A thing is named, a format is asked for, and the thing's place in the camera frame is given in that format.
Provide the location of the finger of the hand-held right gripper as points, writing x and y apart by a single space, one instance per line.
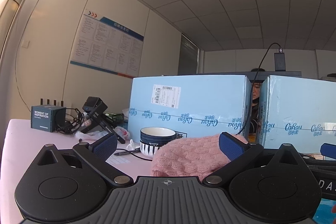
329 150

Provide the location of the light blue carton with label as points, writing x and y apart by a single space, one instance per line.
191 106

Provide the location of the black power adapter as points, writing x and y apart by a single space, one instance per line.
279 60

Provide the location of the wall poster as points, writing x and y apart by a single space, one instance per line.
107 47

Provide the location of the black pen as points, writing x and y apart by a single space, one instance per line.
127 152

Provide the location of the dark box with antennas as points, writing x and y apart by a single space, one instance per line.
47 117

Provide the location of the green packet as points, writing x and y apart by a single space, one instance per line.
114 117

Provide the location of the white wall switch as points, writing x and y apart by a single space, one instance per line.
26 43

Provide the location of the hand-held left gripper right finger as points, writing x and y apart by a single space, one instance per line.
231 146

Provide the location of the pink knitted sweater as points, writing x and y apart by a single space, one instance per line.
189 158

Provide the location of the white plastic bag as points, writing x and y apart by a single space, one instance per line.
119 132

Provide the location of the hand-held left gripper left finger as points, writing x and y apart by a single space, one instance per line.
105 146

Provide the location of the white standing air conditioner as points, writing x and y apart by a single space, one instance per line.
10 11

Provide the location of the crumpled white tissue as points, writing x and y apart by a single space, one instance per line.
131 144

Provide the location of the white paper sheet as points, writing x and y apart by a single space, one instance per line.
119 160

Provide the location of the black camera device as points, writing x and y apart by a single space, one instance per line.
97 113

